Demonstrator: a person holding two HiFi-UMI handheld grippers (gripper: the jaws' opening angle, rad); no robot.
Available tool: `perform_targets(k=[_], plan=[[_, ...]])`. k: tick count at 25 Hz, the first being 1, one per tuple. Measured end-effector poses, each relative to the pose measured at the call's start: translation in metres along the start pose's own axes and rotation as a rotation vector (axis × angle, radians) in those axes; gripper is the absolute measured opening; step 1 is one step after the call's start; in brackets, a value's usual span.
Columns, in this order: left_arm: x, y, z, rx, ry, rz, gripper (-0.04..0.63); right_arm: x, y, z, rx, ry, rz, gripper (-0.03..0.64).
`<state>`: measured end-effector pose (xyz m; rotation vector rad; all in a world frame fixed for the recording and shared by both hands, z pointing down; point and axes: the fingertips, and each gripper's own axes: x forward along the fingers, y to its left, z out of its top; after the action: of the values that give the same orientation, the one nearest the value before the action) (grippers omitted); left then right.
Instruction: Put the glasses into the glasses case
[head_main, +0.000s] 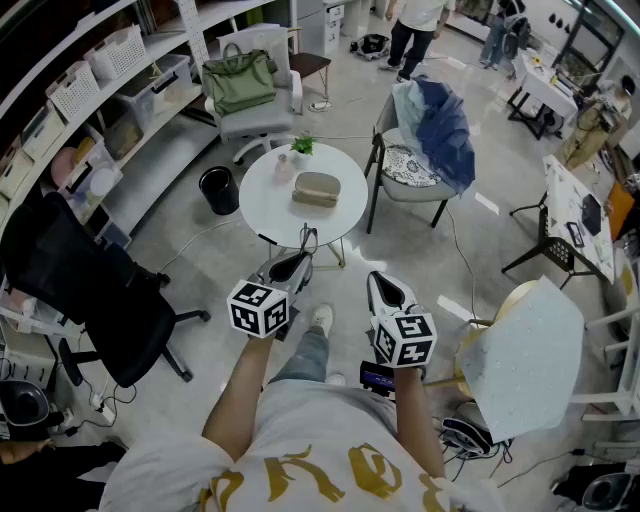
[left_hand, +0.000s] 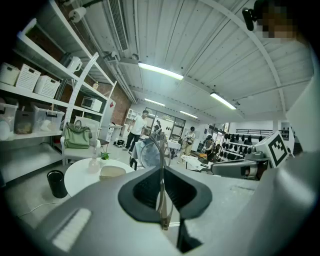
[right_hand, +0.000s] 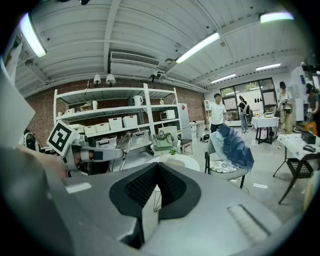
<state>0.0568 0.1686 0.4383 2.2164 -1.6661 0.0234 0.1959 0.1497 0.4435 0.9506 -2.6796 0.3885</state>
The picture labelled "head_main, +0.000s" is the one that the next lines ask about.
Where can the person's left forearm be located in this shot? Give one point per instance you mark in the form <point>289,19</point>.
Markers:
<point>240,395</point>

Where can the black backpack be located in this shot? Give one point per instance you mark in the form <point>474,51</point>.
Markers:
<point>371,46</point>

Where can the white curved shelf unit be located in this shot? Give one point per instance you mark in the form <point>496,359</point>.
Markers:
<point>165,42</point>

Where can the person's jeans leg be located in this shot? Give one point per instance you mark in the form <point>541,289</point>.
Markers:
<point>305,355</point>

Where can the small green potted plant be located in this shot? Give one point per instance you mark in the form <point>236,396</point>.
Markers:
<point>302,146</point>

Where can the white table with black legs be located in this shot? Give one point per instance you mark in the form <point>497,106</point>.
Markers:
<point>542,87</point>

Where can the white t-shirt with gold print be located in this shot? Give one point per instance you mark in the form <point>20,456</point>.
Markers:
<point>310,450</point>

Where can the patterned round seat cushion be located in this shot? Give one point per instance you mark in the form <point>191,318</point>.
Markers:
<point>407,167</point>

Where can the black waste bin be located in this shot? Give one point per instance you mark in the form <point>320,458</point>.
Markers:
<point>220,192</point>

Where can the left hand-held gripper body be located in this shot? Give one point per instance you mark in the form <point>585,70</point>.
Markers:
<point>257,307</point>

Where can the green fabric bag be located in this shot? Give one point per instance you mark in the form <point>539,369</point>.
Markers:
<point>239,82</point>

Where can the black thin-framed glasses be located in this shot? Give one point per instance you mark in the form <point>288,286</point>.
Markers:
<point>305,239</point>

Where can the beige glasses case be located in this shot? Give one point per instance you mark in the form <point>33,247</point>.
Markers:
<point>316,189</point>

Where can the black round device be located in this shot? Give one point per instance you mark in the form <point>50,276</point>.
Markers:
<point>22,407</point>

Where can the pink glass bottle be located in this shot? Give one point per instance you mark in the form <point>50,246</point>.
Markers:
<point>283,170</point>

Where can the white round table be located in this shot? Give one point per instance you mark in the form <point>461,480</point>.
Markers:
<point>270,205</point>

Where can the wooden stool with pale cloth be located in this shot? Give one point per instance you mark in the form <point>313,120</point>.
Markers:
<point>525,360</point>

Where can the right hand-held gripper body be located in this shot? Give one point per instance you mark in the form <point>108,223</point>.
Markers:
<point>405,340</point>

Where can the white plastic basket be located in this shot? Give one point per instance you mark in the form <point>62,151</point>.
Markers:
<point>117,52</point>
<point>75,90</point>

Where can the white drawer cabinet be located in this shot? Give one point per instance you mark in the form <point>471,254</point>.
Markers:
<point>325,25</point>

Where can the grey upholstered armchair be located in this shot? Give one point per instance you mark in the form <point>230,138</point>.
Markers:
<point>260,125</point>

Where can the white power strip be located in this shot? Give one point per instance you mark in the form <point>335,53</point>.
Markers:
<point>103,409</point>

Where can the grey chair with black legs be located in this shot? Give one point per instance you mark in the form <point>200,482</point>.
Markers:
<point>410,192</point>

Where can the clear plastic storage box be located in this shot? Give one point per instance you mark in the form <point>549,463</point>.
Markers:
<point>155,87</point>

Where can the black-legged table with patterned cloth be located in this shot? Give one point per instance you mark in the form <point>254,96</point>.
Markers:
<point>570,210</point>

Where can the person's right forearm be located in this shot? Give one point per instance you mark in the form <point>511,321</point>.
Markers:
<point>417,425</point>

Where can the white and black headset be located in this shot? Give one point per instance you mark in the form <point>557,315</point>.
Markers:
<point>467,435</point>

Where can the black office chair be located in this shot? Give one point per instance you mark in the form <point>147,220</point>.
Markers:
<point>85,280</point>

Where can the clear storage box with dishes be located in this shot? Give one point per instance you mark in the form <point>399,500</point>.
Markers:
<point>92,182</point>

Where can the person's white shoe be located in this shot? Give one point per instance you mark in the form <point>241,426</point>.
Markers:
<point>336,380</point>
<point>322,317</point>

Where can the small brown side table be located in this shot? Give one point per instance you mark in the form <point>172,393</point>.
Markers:
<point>310,62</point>

